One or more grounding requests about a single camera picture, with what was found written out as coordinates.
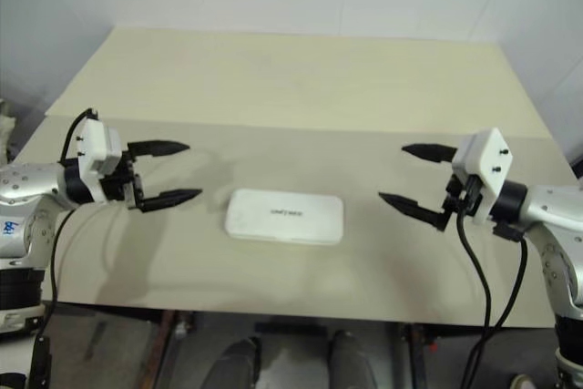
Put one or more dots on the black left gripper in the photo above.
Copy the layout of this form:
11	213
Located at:
123	184

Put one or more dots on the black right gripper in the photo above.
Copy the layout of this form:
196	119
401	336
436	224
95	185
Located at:
462	195

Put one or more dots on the white rectangular case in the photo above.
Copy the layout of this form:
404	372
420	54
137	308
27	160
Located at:
282	220

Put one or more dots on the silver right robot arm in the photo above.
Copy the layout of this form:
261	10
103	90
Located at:
551	207

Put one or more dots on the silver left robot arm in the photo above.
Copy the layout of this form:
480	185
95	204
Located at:
27	184

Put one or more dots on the white crumpled cloth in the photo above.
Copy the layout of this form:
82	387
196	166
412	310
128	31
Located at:
5	127

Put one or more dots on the dark metal table leg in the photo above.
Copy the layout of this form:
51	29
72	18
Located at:
415	352

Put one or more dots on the rusty metal table leg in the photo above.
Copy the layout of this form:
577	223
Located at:
160	348

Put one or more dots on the dark grey rounded shape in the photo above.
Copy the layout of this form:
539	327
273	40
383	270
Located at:
237	366

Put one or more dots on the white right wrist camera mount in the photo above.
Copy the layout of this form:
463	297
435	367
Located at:
489	152

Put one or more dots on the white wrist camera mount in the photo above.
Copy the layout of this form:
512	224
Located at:
489	152
98	143

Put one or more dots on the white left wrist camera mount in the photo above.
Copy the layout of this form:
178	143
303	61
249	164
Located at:
98	143

